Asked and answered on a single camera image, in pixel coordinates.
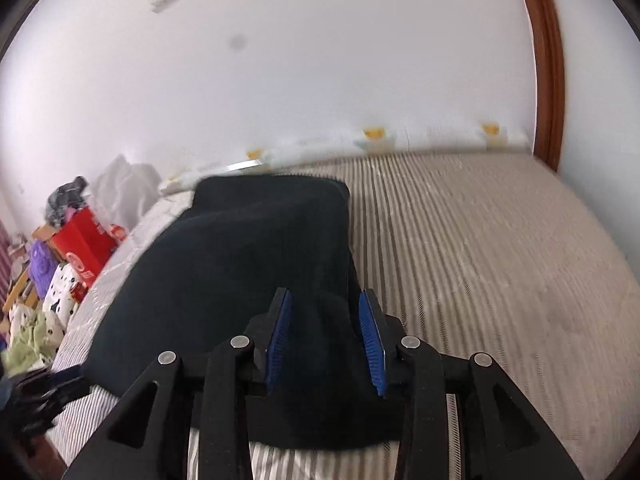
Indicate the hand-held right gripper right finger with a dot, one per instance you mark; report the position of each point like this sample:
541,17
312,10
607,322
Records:
371,340

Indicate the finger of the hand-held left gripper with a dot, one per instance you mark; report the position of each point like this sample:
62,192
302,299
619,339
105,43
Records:
70,385

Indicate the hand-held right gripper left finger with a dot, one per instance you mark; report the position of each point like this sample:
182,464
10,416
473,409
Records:
279,335

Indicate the black t-shirt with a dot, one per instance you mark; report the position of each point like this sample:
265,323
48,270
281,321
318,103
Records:
225,260

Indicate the green bed sheet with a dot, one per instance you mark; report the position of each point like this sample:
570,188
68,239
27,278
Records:
25,350

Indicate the red drink can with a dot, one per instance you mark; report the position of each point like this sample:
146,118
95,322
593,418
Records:
80,291

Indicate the white black-spotted cloth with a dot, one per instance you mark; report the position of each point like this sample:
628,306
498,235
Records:
57,285

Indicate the wooden nightstand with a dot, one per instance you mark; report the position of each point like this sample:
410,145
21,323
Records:
17,292

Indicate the purple bag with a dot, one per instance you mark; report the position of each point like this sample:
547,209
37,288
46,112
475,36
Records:
42,262

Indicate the striped bed mattress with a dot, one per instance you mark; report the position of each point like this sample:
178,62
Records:
475,260

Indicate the red paper bag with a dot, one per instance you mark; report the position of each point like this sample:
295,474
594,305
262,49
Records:
82,245

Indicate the dark plaid cloth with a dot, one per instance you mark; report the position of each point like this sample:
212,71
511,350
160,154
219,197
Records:
65,200

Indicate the white plastic bag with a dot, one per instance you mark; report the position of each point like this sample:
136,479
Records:
125,190

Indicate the brown wooden door frame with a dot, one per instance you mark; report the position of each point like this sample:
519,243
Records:
547,85

